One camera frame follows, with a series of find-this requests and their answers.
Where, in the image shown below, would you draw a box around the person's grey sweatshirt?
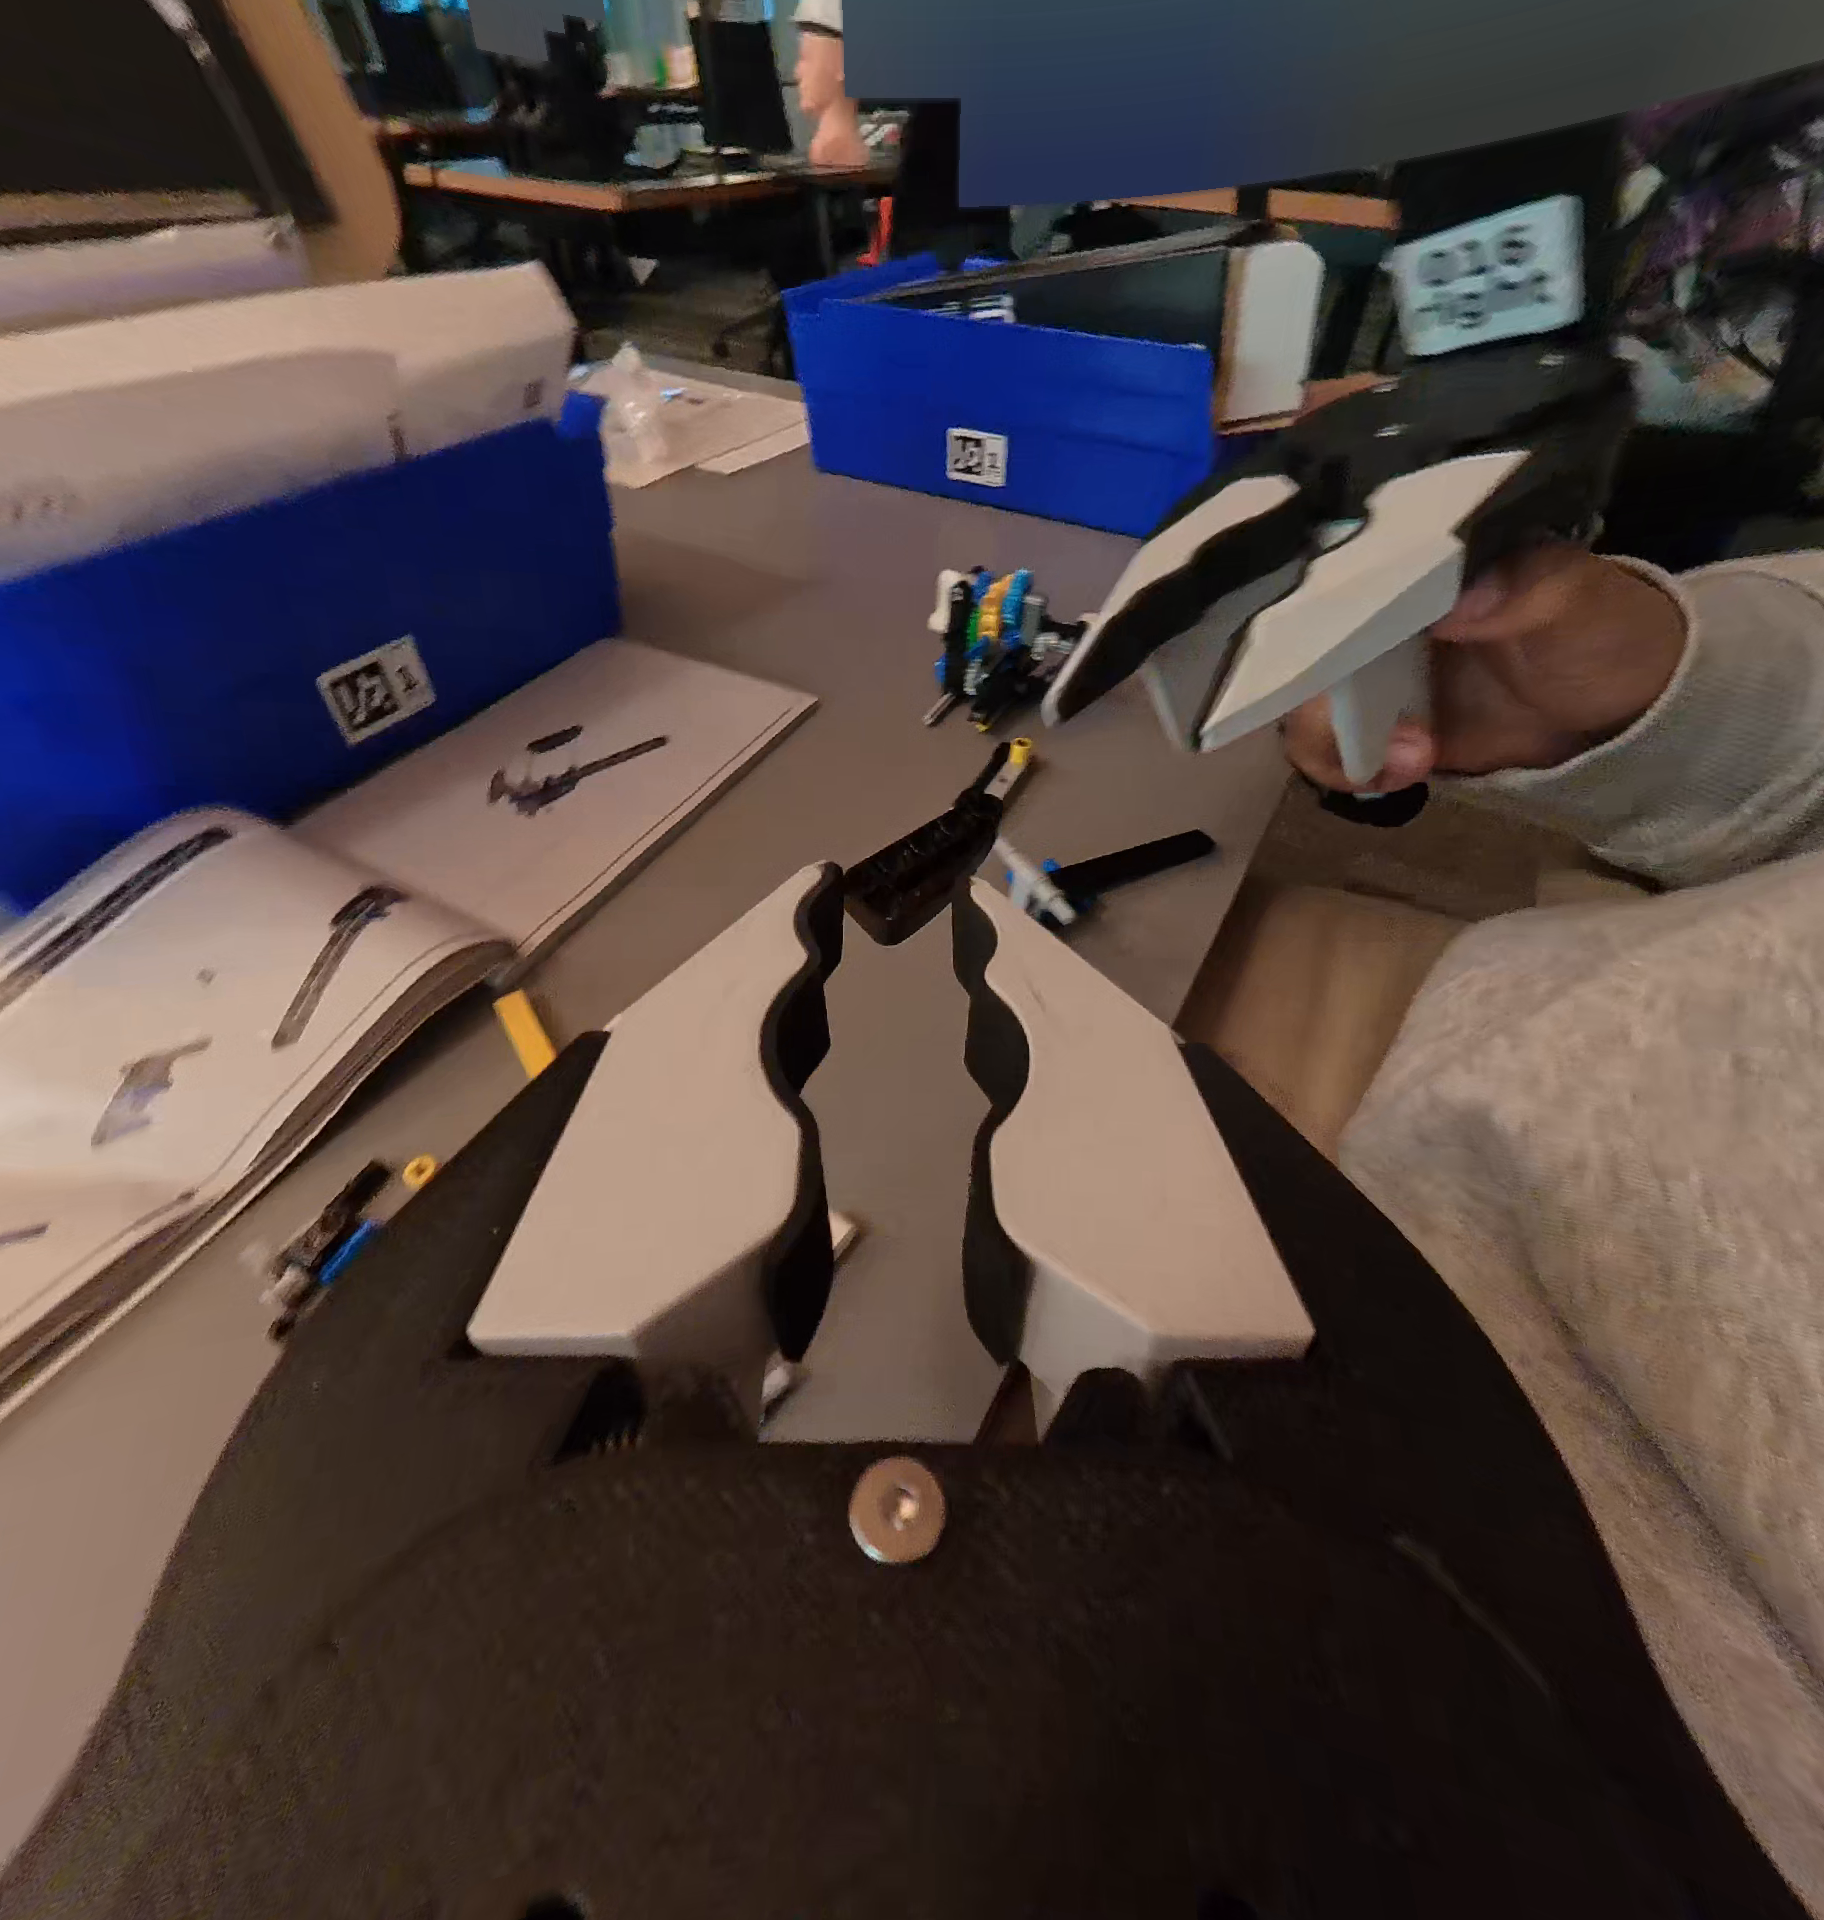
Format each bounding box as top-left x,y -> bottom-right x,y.
1340,852 -> 1824,1920

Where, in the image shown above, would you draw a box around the person's right hand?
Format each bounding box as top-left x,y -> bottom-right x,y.
1279,541 -> 1693,799

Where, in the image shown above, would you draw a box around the multicoloured lego assembly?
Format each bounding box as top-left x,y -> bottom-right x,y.
920,566 -> 1105,736

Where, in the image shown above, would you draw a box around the white cardboard box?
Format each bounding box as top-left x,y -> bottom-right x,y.
0,261 -> 575,453
0,353 -> 405,599

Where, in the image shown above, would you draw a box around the black lego beam yellow pin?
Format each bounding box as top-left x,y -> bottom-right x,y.
841,737 -> 1040,945

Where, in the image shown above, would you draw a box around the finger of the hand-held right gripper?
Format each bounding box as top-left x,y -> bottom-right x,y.
1040,472 -> 1368,725
1144,450 -> 1534,750

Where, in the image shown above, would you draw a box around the black monitor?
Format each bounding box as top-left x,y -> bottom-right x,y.
695,12 -> 798,156

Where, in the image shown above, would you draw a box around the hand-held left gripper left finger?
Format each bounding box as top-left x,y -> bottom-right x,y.
465,864 -> 841,1428

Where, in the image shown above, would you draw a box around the small black blue lego assembly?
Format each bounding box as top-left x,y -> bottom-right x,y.
258,1152 -> 440,1345

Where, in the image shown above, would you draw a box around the grey lego assembly blue pins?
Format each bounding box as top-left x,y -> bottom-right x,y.
1001,831 -> 1221,931

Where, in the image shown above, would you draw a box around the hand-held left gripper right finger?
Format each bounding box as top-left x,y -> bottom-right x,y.
949,879 -> 1320,1439

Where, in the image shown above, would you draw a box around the wooden office desk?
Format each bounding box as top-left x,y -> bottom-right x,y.
405,156 -> 900,285

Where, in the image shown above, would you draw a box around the blue bin with black box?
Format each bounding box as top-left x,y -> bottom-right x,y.
777,254 -> 1259,543

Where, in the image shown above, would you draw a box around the open instruction booklet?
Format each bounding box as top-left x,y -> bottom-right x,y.
0,635 -> 815,1468

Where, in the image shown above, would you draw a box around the clear plastic bag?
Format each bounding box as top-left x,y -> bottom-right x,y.
588,347 -> 689,468

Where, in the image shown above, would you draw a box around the wooden post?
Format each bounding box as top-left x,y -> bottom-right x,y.
221,0 -> 408,271

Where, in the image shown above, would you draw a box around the blue bin with white boxes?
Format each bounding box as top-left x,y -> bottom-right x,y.
0,422 -> 623,919

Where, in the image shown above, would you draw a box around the purple patterned cloth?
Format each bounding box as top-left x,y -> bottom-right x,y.
1614,58 -> 1824,521

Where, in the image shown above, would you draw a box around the person's right forearm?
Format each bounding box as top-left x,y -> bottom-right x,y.
1434,553 -> 1824,892

